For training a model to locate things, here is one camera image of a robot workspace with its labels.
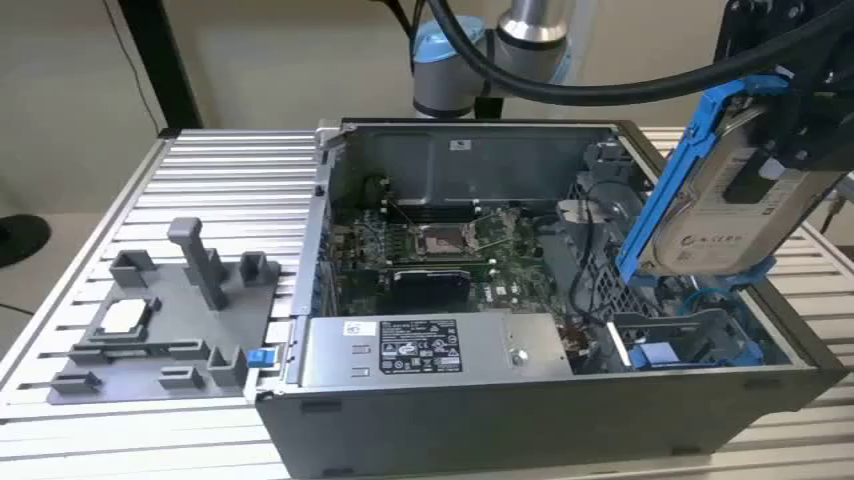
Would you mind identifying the hard disk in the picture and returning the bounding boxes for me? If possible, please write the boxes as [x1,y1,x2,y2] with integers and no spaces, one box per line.
[617,74,854,292]

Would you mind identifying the blue disk wire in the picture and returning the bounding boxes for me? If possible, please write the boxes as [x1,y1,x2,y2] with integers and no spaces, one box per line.
[684,279,742,326]

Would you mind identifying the grey metal disk bay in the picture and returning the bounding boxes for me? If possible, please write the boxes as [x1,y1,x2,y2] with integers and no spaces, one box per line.
[553,142,669,321]

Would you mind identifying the blue plastic bay clip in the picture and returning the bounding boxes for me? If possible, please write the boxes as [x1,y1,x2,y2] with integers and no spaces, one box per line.
[629,341,684,370]

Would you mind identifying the green motherboard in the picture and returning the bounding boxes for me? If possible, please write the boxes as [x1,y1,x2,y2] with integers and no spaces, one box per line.
[330,199,559,319]

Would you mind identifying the CPU socket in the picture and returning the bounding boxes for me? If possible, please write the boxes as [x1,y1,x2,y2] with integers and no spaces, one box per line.
[413,222,482,261]

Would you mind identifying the black graphics card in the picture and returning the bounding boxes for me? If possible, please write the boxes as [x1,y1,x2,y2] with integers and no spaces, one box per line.
[390,268,473,304]

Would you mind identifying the silver power supply unit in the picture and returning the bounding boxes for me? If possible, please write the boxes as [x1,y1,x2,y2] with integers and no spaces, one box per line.
[299,314,575,389]

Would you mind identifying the dark grey PC case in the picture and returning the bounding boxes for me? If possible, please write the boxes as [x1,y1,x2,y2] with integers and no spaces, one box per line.
[257,117,849,479]

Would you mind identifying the grey plastic parts rack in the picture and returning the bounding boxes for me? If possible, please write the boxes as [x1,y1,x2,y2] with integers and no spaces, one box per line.
[46,217,286,406]

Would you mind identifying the silver CPU chip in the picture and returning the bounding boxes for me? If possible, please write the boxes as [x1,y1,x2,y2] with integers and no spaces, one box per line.
[96,301,152,336]

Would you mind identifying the black round stand base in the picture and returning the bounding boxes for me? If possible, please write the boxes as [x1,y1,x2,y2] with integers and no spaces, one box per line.
[0,213,54,268]

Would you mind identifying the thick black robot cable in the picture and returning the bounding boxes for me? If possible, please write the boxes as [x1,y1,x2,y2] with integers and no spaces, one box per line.
[425,0,854,107]

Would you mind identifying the black cables behind arm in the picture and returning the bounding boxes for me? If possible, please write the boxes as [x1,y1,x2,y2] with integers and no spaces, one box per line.
[379,0,422,41]

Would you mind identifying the black metal post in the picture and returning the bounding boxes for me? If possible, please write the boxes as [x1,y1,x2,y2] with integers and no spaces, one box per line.
[119,0,206,131]

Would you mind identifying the thin black wall cable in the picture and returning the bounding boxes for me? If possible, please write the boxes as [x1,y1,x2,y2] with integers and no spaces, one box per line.
[102,0,164,132]

